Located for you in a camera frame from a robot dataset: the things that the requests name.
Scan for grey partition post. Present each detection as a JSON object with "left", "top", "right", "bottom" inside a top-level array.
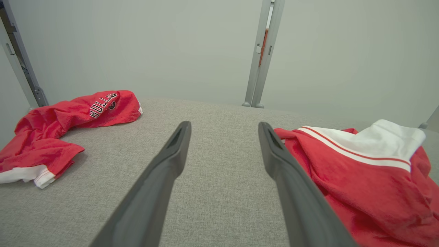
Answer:
[
  {"left": 252, "top": 0, "right": 286, "bottom": 109},
  {"left": 242, "top": 0, "right": 275, "bottom": 107}
]

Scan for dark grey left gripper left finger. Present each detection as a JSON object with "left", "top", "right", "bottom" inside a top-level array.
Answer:
[{"left": 90, "top": 121, "right": 191, "bottom": 247}]

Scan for grey corner partition frame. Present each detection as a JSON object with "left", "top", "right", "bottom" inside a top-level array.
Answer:
[
  {"left": 418, "top": 106, "right": 439, "bottom": 132},
  {"left": 0, "top": 0, "right": 49, "bottom": 108}
]

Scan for red Bulls jersey white sleeves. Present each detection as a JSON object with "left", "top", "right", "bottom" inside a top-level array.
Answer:
[{"left": 273, "top": 119, "right": 439, "bottom": 247}]

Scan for red Bulls shorts white hem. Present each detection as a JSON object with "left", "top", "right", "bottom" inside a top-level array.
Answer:
[{"left": 0, "top": 90, "right": 143, "bottom": 189}]

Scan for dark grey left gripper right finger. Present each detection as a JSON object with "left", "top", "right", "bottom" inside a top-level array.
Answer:
[{"left": 258, "top": 122, "right": 357, "bottom": 247}]

